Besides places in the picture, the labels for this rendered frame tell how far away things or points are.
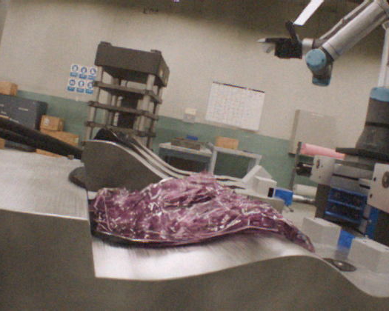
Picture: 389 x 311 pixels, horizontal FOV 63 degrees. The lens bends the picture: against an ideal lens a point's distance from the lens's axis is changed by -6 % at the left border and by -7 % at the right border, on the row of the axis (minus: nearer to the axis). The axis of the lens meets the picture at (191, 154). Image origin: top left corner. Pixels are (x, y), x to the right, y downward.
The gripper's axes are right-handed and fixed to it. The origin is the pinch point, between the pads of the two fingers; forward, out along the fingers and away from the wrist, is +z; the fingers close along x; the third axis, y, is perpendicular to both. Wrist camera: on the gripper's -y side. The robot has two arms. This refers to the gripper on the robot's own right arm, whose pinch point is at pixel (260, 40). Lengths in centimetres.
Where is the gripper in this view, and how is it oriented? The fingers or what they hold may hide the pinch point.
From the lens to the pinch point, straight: 158.3
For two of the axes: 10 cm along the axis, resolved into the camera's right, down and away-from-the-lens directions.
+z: -8.4, -1.9, 5.1
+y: -1.2, 9.8, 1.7
